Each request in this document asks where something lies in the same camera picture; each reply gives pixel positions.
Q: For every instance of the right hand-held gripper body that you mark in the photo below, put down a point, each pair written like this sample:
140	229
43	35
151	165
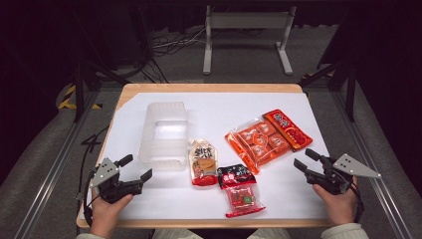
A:
331	181

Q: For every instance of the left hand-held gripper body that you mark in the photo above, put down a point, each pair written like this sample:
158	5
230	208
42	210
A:
114	191

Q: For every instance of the clear plastic container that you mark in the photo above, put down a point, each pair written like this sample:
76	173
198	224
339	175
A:
164	151

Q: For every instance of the large orange snack packet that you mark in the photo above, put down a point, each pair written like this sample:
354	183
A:
265	141

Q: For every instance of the red and black snack packet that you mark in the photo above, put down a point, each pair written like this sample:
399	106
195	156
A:
240	192

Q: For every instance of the person's left hand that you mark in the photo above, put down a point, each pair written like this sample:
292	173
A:
106	212

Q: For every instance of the person's right hand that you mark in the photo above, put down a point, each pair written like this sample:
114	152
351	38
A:
338	207

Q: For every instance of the beige and red snack pouch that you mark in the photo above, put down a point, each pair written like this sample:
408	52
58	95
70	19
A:
203	162

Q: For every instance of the black tripod stand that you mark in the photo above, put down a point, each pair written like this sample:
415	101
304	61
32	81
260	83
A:
348	86
79	86

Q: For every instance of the white table mat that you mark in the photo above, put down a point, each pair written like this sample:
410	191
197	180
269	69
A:
212	109

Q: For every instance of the aluminium rail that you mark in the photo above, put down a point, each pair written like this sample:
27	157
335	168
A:
375	186
49	179

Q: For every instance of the white metal stand frame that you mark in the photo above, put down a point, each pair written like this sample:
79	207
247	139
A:
249	20

